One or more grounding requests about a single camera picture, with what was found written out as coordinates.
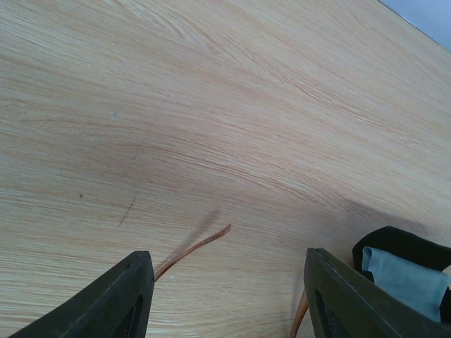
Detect blue cleaning cloth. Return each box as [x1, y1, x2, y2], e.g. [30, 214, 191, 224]
[362, 246, 450, 323]

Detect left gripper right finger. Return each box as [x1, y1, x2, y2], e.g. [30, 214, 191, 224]
[304, 248, 437, 337]

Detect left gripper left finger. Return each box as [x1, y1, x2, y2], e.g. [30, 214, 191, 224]
[11, 251, 154, 337]

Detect black folding glasses case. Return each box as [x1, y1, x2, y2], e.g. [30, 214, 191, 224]
[352, 226, 450, 325]

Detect brown translucent sunglasses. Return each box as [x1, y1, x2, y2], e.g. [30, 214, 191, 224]
[154, 224, 309, 337]

